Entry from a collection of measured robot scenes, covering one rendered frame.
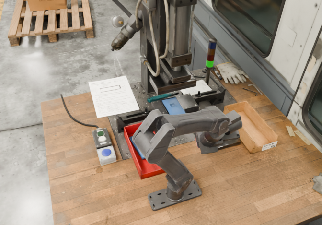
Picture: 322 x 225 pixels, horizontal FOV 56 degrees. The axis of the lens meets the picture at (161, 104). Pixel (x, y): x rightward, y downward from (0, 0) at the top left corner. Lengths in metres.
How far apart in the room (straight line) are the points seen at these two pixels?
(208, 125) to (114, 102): 0.73
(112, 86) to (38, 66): 2.05
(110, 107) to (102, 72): 1.85
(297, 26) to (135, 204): 1.09
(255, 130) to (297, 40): 0.48
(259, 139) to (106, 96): 0.79
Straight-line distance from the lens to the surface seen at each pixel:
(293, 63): 1.66
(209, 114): 0.95
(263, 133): 1.47
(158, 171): 1.24
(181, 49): 1.21
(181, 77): 1.26
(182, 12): 1.13
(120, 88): 1.65
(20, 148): 2.75
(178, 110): 1.38
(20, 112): 3.08
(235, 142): 1.38
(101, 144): 1.33
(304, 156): 1.46
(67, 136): 1.44
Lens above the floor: 1.92
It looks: 41 degrees down
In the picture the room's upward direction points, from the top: 1 degrees clockwise
